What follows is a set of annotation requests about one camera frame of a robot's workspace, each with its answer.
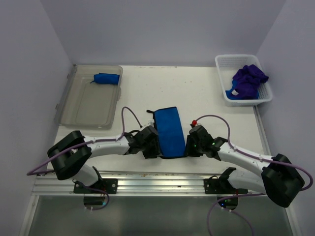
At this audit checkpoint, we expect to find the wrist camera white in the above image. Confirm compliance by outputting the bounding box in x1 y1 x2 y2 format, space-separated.
190 120 198 128
148 119 155 127

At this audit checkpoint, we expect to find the blue towel in basket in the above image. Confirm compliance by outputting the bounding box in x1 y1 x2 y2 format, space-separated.
225 80 259 100

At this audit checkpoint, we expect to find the purple towel in basket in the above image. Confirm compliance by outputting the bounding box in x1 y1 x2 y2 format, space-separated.
232 64 269 88

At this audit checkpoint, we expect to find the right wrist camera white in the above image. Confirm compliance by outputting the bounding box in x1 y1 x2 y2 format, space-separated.
190 120 198 128

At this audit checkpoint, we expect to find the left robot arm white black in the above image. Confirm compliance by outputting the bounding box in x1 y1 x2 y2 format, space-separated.
47 126 162 193

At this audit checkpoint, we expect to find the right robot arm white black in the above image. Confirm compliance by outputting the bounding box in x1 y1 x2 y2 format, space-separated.
188 125 305 207

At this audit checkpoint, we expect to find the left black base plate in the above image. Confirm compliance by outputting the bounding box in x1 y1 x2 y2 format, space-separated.
73 178 118 194

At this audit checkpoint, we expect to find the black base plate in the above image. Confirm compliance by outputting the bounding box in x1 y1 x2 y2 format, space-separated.
203 176 248 194
73 178 118 194

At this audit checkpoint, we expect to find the blue towel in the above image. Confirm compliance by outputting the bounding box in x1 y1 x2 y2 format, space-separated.
225 80 259 100
91 73 120 85

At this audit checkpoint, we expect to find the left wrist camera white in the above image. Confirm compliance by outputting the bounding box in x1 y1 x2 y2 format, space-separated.
148 119 155 127

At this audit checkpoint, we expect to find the aluminium rail frame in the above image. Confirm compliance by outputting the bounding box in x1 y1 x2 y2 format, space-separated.
31 145 292 197

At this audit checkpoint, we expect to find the grey towel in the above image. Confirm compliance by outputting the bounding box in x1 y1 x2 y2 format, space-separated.
146 107 186 159

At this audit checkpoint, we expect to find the clear plastic bin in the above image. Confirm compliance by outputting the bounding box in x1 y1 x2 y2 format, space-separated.
55 65 123 130

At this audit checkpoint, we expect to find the white plastic basket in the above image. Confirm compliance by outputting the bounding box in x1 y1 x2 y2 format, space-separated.
215 54 272 107

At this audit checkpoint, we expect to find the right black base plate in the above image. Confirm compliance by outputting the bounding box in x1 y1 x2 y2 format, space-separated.
203 176 248 194

